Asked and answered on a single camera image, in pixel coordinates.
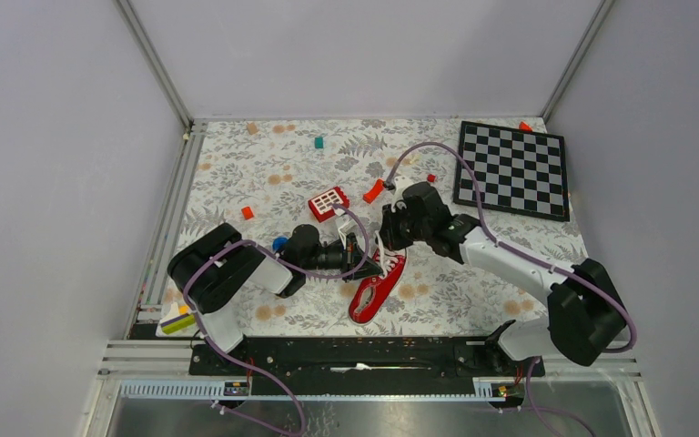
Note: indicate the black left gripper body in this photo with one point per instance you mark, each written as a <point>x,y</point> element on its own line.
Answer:
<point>340,257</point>

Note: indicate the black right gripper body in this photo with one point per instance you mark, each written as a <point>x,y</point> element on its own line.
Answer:
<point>402,229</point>

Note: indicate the blue plastic toy piece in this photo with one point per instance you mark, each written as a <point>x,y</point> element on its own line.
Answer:
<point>278,243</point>

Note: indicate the red canvas sneaker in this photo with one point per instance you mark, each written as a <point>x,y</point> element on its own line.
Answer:
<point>374,290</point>

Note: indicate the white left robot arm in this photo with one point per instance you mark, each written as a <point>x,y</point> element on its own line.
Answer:
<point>211,271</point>

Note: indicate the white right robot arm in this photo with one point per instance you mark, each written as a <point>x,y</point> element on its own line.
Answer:
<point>584,313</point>

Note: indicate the red white window brick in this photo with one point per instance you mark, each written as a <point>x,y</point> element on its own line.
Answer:
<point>322,205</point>

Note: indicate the orange red curved block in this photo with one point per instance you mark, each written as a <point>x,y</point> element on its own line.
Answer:
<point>372,194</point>

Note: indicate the small orange cube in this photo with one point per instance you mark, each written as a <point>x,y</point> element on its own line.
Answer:
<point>247,213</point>

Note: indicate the floral patterned table mat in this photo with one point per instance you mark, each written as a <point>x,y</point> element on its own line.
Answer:
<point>274,168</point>

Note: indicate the black grey chessboard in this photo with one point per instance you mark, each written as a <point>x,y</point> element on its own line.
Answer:
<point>518,171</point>

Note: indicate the yellow green block stack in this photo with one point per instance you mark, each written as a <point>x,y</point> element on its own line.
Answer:
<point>176,318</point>

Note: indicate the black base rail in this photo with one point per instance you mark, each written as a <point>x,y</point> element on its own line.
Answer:
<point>356,366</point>

